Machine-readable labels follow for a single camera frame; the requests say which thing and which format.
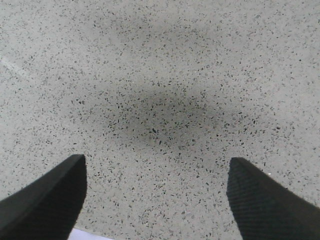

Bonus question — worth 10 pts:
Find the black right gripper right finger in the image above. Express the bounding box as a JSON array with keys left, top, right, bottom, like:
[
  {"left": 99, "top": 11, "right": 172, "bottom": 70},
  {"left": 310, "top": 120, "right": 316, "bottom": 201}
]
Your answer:
[{"left": 226, "top": 157, "right": 320, "bottom": 240}]

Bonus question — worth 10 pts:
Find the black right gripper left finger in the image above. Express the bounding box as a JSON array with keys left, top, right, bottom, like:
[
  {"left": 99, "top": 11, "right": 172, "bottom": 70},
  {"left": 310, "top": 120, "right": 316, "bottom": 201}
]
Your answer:
[{"left": 0, "top": 154, "right": 87, "bottom": 240}]

